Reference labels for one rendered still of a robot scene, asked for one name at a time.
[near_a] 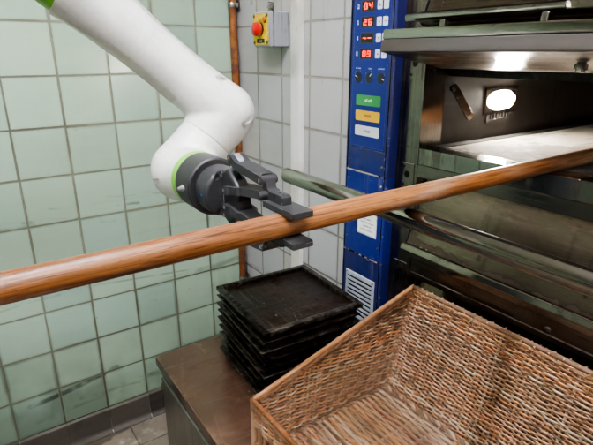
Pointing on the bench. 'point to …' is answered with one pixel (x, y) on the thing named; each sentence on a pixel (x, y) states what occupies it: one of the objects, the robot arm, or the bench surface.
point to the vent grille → (361, 288)
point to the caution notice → (368, 226)
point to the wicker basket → (273, 427)
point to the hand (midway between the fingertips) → (288, 222)
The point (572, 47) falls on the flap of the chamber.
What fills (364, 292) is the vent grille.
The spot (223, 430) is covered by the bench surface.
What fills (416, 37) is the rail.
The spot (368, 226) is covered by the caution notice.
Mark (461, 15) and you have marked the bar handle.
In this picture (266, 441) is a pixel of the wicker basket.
